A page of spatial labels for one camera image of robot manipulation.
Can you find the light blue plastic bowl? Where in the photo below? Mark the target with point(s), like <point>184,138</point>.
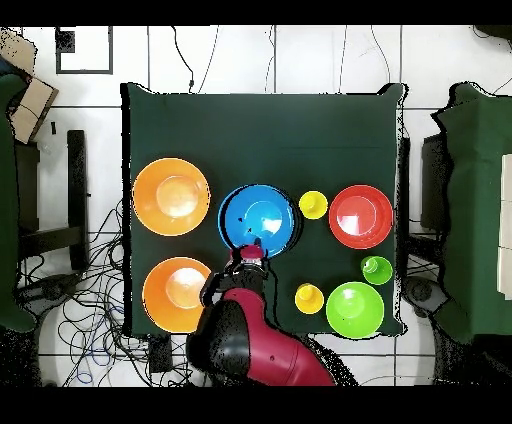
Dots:
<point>258,216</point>

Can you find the orange plastic bowl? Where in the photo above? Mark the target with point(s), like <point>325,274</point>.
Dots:
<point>168,312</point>
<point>171,196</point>

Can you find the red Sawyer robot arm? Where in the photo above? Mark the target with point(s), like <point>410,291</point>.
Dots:
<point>260,344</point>

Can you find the yellow plastic cup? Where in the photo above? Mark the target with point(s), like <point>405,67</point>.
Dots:
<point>313,204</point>
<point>308,298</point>

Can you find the dark green tablecloth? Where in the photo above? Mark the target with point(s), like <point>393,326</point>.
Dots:
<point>260,140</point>

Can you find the red plastic bowl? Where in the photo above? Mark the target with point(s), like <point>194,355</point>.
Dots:
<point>360,216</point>

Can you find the green plastic bowl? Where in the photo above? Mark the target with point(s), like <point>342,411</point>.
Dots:
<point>355,310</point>

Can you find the green plastic cup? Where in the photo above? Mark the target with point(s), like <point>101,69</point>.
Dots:
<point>376,270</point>

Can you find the black power adapter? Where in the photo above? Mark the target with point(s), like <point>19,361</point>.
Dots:
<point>160,354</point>

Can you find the black equipment base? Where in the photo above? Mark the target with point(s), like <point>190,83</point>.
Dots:
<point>52,290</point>
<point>422,294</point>

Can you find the black box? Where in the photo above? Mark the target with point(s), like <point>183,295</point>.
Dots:
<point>434,184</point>

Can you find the green cloth covered table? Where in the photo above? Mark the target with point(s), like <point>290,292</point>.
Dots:
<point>480,200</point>
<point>8,200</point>

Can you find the white box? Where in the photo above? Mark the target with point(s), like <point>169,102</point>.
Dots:
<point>506,224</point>

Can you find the brown cardboard box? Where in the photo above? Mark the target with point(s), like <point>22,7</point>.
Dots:
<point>32,108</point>
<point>18,50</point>

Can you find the black stand frame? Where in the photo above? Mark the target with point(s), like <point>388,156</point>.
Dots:
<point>76,180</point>

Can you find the black square floor frame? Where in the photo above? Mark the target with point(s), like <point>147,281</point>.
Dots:
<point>58,52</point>

